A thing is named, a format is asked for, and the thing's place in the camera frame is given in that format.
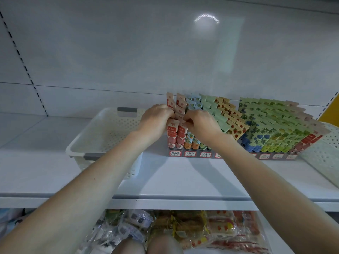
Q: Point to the pile of snack packets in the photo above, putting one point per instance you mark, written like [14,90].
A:
[212,227]

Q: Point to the person's right hand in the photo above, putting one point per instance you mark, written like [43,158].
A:
[204,127]

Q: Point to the person's right leg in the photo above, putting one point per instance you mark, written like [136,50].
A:
[164,245]

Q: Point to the white perforated plastic basket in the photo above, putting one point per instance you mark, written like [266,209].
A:
[100,135]
[326,156]

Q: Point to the row of hand cream tubes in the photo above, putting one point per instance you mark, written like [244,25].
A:
[270,127]

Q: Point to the person's leg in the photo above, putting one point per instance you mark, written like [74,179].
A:
[128,247]
[164,245]

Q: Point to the person's left hand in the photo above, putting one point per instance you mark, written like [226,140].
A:
[153,123]

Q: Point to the person's right forearm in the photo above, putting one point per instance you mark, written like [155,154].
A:
[280,198]

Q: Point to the clear divider tray with labels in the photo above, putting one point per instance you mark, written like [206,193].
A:
[190,154]

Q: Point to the person's left forearm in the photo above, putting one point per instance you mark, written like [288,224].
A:
[74,209]

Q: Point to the white metal shelf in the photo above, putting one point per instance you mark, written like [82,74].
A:
[42,177]

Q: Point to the person's left leg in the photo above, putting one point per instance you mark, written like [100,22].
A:
[128,247]

